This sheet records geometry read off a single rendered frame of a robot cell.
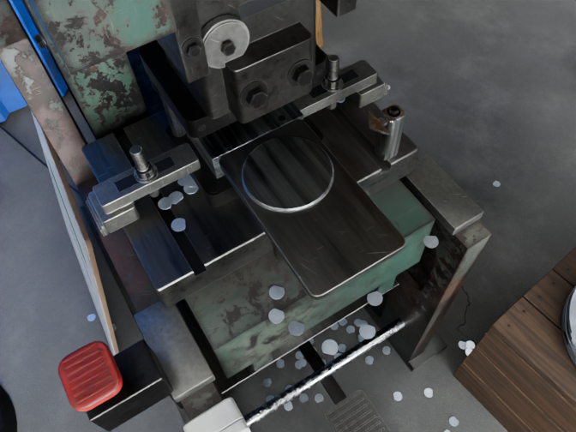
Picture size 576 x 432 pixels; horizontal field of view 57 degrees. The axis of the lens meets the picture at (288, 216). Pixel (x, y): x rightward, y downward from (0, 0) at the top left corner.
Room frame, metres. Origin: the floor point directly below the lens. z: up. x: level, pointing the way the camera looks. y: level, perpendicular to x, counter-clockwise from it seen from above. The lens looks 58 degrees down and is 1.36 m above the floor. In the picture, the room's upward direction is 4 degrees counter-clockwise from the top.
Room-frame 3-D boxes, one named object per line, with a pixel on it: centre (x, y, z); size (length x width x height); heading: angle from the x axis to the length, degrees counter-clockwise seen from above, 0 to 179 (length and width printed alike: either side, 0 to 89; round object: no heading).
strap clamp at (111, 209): (0.46, 0.21, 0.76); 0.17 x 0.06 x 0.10; 118
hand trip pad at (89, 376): (0.18, 0.24, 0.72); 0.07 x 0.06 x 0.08; 28
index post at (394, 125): (0.51, -0.16, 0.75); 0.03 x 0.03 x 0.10; 28
